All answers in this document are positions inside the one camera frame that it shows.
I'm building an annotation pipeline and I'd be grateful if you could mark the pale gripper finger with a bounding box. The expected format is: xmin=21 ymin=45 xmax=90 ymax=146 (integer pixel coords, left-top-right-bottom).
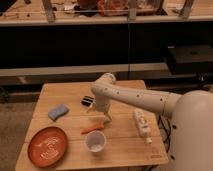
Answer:
xmin=104 ymin=112 xmax=112 ymax=124

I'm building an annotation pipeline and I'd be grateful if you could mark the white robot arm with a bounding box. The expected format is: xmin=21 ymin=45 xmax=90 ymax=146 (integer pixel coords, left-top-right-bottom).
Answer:
xmin=91 ymin=73 xmax=213 ymax=171

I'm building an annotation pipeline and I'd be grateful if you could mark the white paper cup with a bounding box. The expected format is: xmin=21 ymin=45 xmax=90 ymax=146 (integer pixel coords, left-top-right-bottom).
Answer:
xmin=85 ymin=131 xmax=106 ymax=153

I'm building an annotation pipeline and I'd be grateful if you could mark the white plastic bottle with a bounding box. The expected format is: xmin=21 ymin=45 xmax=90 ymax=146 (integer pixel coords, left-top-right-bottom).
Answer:
xmin=133 ymin=109 xmax=152 ymax=144

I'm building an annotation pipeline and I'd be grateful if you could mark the blue sponge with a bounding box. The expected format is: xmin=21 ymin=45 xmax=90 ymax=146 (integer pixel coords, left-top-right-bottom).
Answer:
xmin=48 ymin=104 xmax=69 ymax=121

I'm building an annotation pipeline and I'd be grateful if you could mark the orange patterned plate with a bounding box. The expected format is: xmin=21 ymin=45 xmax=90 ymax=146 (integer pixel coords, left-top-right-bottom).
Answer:
xmin=27 ymin=127 xmax=68 ymax=168

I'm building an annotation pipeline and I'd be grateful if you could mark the black box on right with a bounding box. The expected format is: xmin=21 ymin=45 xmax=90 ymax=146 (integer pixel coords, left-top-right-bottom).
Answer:
xmin=165 ymin=45 xmax=213 ymax=75

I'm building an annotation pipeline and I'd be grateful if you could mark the wooden shelf with clutter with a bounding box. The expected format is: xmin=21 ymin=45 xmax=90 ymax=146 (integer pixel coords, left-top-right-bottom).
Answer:
xmin=0 ymin=0 xmax=213 ymax=27

